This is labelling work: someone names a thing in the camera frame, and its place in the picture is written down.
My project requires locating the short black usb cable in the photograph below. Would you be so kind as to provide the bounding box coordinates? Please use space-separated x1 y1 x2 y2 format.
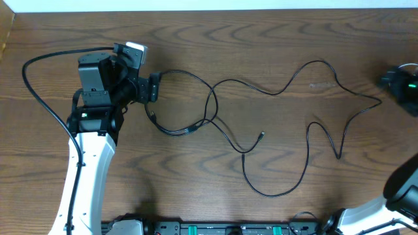
143 69 266 154

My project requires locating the long black usb cable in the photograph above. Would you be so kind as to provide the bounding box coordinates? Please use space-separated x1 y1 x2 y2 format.
204 59 383 198

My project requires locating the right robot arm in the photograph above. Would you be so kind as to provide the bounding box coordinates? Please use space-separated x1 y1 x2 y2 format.
317 63 417 234

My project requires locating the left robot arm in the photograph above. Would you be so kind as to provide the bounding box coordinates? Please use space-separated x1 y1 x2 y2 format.
50 42 161 234

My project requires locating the cardboard box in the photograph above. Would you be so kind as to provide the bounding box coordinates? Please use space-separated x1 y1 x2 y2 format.
0 0 15 59

